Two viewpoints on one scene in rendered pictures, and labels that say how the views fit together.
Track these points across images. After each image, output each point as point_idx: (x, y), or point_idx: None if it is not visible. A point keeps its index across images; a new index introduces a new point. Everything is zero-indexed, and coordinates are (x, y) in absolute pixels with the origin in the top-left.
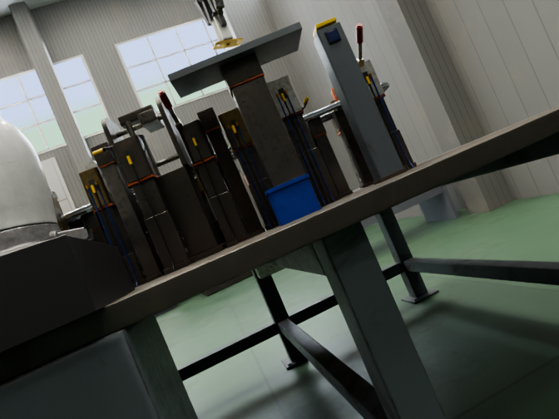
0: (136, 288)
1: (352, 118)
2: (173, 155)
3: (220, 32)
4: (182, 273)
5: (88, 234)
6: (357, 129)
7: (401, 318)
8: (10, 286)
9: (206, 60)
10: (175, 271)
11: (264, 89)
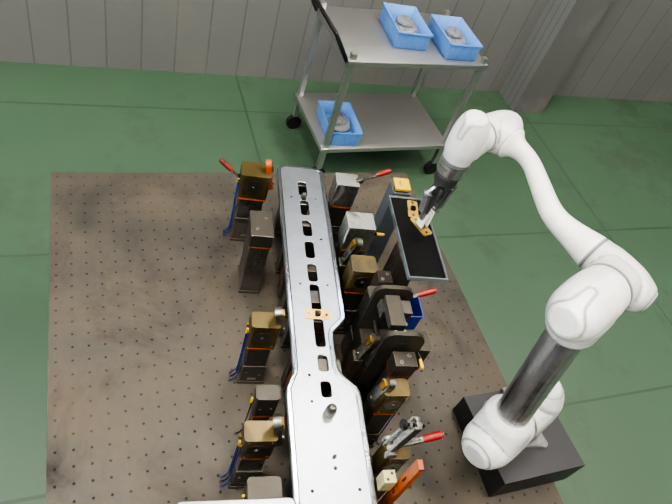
0: (439, 413)
1: (385, 239)
2: (377, 325)
3: (429, 222)
4: (500, 371)
5: (501, 391)
6: (383, 244)
7: None
8: None
9: (440, 254)
10: (426, 390)
11: None
